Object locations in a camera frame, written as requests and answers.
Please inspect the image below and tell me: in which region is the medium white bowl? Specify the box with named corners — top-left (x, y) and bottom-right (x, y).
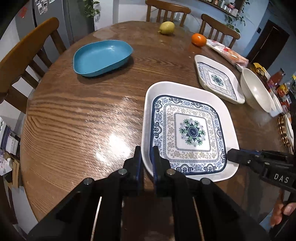
top-left (269, 92), bottom-right (283, 118)

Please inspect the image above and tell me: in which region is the large grey-white bowl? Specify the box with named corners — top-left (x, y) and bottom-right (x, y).
top-left (240, 68), bottom-right (276, 113)

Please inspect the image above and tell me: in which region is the patterned square plate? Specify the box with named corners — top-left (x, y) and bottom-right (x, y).
top-left (142, 81), bottom-right (239, 182)
top-left (194, 55), bottom-right (245, 104)

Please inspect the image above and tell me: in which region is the blue oval dish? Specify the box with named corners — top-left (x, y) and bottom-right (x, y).
top-left (73, 40), bottom-right (133, 77)

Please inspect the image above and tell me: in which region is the person's right hand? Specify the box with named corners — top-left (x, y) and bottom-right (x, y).
top-left (270, 199), bottom-right (296, 227)

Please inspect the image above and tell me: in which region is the beaded wooden trivet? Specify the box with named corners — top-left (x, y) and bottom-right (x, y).
top-left (277, 115), bottom-right (294, 153)

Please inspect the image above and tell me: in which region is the white plate on trivet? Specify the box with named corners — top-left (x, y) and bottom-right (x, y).
top-left (284, 114), bottom-right (294, 148)

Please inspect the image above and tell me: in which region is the red-lid chili jar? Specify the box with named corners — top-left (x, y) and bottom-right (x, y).
top-left (276, 84), bottom-right (289, 102)

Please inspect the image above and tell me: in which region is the yellow-cap oil bottle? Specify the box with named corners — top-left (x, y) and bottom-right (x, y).
top-left (287, 74), bottom-right (296, 94)

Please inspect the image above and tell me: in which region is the yellow snack packet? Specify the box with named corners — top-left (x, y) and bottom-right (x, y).
top-left (253, 63), bottom-right (270, 80)

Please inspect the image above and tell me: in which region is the white snack bag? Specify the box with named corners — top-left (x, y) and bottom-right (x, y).
top-left (206, 39), bottom-right (249, 71)

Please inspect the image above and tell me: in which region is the dark door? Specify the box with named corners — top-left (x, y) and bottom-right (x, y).
top-left (247, 20), bottom-right (290, 69)

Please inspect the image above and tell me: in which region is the orange tangerine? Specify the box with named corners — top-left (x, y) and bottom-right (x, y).
top-left (191, 33), bottom-right (207, 47)

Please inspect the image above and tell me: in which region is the plant on right shelf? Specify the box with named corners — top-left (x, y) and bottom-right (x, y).
top-left (225, 0), bottom-right (250, 33)

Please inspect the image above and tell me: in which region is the wooden chair back right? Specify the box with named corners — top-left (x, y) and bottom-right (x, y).
top-left (199, 14), bottom-right (240, 49)

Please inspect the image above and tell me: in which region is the wooden chair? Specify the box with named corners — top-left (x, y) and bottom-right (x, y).
top-left (1, 17), bottom-right (66, 113)
top-left (145, 0), bottom-right (191, 27)
top-left (199, 14), bottom-right (240, 49)

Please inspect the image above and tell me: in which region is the green pear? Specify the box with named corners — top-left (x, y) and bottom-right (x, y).
top-left (158, 21), bottom-right (175, 35)

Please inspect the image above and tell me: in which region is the wooden chair left side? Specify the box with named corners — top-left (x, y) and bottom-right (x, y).
top-left (1, 17), bottom-right (66, 113)

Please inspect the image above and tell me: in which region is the grey refrigerator with magnets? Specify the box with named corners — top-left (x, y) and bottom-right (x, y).
top-left (14, 0), bottom-right (95, 47)

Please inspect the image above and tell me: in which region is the hanging green vine plant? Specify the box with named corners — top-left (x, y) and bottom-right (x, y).
top-left (83, 0), bottom-right (100, 18)

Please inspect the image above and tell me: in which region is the wooden chair back left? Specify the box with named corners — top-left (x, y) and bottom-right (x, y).
top-left (145, 0), bottom-right (191, 27)

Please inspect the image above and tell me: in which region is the dark wall shelf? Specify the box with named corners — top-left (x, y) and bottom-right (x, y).
top-left (201, 0), bottom-right (249, 16)

